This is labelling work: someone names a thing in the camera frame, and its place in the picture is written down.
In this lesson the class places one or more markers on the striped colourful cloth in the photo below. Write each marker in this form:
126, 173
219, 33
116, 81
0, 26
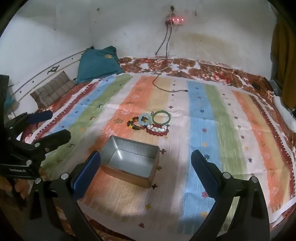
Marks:
203, 115

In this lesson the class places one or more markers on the green bangle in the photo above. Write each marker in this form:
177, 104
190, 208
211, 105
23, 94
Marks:
153, 120

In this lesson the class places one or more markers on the yellow curtain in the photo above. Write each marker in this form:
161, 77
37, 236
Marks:
284, 58

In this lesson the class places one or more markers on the small black object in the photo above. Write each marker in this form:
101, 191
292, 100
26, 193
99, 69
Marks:
255, 85

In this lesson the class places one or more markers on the white cloth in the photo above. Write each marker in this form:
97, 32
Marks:
282, 109

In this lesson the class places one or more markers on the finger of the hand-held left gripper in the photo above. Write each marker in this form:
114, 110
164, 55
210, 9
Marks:
42, 115
55, 139

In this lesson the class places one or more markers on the light blue bangle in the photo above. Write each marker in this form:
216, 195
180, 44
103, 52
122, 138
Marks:
139, 119

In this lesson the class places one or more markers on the metal tin box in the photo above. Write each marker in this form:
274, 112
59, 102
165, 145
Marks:
129, 160

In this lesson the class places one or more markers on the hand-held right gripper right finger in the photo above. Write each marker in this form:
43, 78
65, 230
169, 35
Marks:
205, 176

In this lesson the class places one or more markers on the brown striped cushion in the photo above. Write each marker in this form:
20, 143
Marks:
53, 89

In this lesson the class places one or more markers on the metal rail with ornament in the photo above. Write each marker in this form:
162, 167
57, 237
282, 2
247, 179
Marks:
53, 69

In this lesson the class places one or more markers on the teal pillow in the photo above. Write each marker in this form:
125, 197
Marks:
97, 64

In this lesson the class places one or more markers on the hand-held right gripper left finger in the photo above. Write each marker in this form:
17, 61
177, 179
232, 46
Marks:
85, 178

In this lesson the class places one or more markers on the black wall plug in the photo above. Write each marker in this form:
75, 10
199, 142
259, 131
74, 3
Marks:
172, 8

